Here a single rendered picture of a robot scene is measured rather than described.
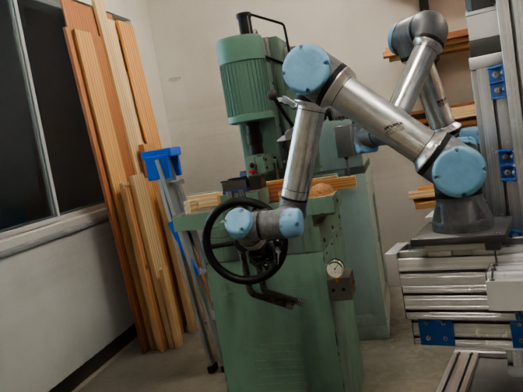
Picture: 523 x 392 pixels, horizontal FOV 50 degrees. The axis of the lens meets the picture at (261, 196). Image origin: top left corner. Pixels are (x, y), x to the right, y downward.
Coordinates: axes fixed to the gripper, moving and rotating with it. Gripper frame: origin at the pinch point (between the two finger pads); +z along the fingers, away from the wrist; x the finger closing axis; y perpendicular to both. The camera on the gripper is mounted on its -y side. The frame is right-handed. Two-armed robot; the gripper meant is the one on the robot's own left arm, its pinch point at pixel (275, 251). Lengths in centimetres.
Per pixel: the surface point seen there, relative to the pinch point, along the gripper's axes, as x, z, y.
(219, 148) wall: -109, 212, -156
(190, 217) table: -36.5, 14.8, -19.8
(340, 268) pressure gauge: 16.7, 21.1, 1.1
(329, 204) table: 14.6, 16.1, -20.1
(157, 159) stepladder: -79, 62, -71
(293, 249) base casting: 0.0, 22.9, -7.5
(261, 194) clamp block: -6.8, 6.1, -22.1
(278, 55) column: -5, 18, -86
